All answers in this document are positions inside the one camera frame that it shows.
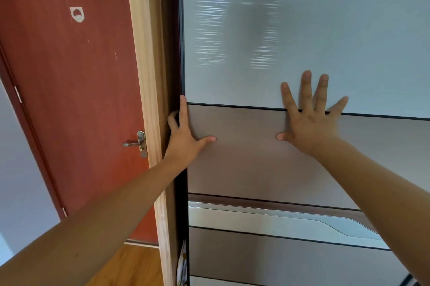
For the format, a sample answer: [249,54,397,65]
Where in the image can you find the person's right hand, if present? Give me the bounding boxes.
[276,70,349,159]

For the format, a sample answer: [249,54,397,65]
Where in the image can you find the person's left hand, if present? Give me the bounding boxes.
[163,95,217,173]

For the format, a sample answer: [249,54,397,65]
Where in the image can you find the wooden wardrobe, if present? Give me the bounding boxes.
[123,0,430,286]

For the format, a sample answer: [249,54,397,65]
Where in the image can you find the frosted wardrobe sliding door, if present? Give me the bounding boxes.
[176,0,430,286]

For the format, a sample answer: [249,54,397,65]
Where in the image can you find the person's left forearm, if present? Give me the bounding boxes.
[0,158,182,286]

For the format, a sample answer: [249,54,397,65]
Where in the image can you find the person's right forearm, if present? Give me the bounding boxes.
[314,138,430,285]

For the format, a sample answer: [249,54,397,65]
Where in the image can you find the red wooden room door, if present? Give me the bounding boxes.
[0,0,159,246]

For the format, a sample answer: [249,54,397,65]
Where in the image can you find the white adhesive door hook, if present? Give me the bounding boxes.
[69,6,85,23]

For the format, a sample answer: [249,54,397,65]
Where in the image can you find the metal door handle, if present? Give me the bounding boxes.
[122,130,148,159]

